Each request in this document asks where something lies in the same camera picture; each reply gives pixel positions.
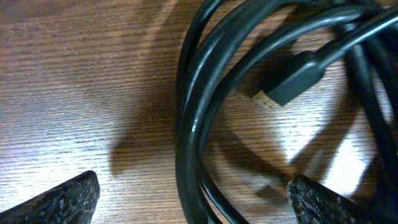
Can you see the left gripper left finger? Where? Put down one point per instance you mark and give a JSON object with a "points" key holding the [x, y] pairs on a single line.
{"points": [[73, 201]]}

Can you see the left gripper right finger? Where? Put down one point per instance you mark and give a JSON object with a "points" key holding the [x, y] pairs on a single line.
{"points": [[316, 204]]}

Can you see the black USB cable thin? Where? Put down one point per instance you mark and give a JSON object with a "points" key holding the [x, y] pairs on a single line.
{"points": [[360, 59]]}

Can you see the black USB cable thick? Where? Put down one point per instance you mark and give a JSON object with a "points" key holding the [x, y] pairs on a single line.
{"points": [[203, 82]]}

